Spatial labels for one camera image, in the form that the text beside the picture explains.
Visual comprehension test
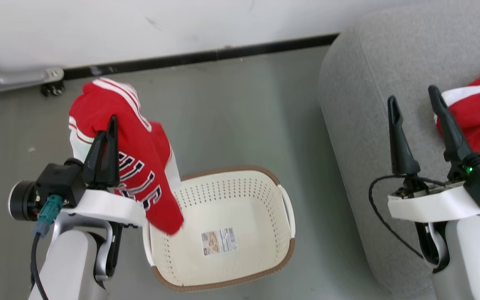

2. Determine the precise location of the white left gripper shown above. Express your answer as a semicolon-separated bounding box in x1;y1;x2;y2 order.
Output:
62;115;148;228

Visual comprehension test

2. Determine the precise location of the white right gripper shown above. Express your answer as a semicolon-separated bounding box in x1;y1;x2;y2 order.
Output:
387;85;480;223

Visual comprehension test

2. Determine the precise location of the red white lettered jersey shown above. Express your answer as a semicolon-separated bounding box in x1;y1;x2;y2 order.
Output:
68;77;185;235

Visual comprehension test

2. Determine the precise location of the cream perforated laundry basket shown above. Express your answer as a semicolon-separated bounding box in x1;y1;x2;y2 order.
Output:
142;165;296;292

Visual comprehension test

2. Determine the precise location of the grey fabric sofa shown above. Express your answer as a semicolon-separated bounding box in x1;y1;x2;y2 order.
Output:
317;0;480;299

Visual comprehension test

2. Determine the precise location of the small black caster wheel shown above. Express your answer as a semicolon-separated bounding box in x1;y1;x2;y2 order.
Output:
40;81;65;98

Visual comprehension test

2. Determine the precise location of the paper label sticker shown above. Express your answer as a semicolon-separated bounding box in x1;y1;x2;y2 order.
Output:
200;227;238;256

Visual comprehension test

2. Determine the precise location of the dark grey baseboard strip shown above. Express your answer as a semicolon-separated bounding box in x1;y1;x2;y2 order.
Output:
63;33;340;81

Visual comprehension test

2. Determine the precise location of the teal plug camera cable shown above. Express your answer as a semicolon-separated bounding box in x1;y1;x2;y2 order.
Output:
30;195;64;294

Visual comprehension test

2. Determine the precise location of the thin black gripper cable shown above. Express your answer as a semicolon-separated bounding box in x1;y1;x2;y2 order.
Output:
368;174;447;259

